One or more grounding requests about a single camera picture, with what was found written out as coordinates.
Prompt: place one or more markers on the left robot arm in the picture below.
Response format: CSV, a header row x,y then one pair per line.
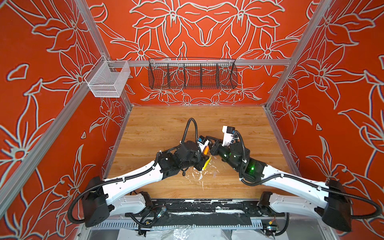
x,y
104,198

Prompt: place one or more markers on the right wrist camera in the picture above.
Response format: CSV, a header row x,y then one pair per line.
x,y
228,135

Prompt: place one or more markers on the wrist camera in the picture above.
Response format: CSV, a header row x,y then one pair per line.
x,y
202,142
228,135

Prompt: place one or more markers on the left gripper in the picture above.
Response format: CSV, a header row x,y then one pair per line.
x,y
201,158

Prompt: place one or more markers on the orange marker pen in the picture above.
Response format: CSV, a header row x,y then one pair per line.
x,y
206,151

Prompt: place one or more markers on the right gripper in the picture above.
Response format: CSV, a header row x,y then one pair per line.
x,y
217,146

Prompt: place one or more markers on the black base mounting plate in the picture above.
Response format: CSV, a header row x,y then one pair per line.
x,y
209,213

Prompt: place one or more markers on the black wire basket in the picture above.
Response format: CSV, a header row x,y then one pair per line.
x,y
192,74

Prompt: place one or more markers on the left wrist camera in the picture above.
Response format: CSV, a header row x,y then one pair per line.
x,y
202,142

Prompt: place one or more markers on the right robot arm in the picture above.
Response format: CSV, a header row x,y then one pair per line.
x,y
327,201

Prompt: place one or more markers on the yellow marker pen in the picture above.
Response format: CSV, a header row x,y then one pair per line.
x,y
206,163

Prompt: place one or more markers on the white wire basket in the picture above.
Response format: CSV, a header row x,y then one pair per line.
x,y
107,79

